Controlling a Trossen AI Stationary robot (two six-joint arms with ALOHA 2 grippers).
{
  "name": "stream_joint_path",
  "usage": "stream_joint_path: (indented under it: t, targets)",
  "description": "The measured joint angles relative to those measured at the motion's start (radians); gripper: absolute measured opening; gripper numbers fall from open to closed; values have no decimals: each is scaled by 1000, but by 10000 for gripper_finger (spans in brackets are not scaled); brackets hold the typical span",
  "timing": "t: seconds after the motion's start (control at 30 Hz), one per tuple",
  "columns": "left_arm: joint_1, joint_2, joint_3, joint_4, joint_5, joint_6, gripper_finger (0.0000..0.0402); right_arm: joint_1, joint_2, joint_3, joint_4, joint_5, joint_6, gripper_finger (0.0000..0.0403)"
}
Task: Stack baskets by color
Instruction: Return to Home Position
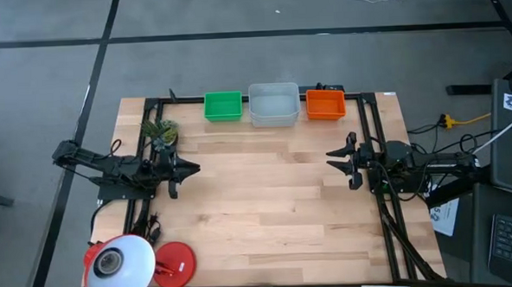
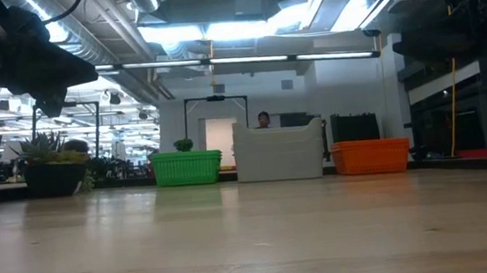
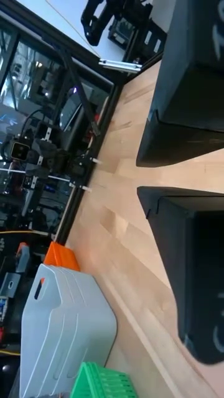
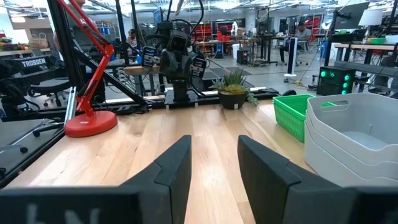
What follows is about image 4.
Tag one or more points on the woven wicker basket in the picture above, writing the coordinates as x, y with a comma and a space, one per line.
38, 41

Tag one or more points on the black computer green lights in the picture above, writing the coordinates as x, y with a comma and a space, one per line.
335, 81

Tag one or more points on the grey plastic bin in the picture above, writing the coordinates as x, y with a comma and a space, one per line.
357, 124
315, 146
314, 166

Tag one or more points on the silver aluminium bar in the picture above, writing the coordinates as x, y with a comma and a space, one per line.
70, 105

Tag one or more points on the white tower fan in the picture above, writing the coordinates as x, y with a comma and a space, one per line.
291, 57

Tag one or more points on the green plastic mesh basket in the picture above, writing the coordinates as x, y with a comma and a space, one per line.
289, 127
287, 99

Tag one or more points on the red desk lamp white shade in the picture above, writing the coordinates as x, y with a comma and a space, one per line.
91, 123

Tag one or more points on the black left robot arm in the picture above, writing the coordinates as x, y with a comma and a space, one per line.
180, 85

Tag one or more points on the green leafy toy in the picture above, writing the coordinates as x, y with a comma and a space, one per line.
233, 90

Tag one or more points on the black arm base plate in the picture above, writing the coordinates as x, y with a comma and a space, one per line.
180, 99

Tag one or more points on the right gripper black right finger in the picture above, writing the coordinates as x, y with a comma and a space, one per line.
273, 193

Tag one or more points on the black Trossen robot arm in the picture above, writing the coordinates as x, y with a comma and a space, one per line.
31, 67

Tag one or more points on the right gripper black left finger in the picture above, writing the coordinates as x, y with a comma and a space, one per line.
171, 180

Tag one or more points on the black monitor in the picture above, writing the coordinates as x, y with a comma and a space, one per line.
351, 15

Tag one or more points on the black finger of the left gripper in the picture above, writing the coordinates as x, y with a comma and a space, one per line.
169, 63
186, 67

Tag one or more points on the white lampshade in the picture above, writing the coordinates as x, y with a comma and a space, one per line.
370, 17

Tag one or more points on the person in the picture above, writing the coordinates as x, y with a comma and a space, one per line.
300, 37
132, 37

